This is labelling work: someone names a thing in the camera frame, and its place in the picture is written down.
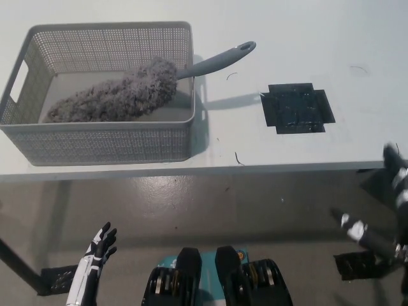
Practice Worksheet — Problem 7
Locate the grey fluffy duster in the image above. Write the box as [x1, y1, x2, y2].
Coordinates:
[43, 40, 257, 124]

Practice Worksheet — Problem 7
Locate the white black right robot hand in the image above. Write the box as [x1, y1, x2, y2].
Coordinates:
[330, 143, 408, 265]

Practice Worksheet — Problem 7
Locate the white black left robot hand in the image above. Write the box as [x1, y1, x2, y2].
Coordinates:
[65, 222, 117, 306]

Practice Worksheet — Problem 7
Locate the grey perforated plastic basket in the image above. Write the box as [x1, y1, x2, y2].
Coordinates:
[0, 21, 197, 166]

